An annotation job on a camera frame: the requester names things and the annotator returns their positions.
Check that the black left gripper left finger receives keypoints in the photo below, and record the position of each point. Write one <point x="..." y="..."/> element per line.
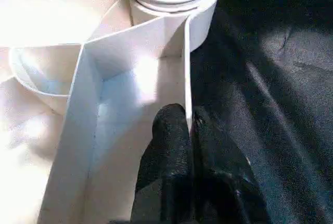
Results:
<point x="164" y="172"/>

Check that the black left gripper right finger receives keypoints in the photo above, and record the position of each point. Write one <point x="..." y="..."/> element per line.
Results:
<point x="223" y="182"/>

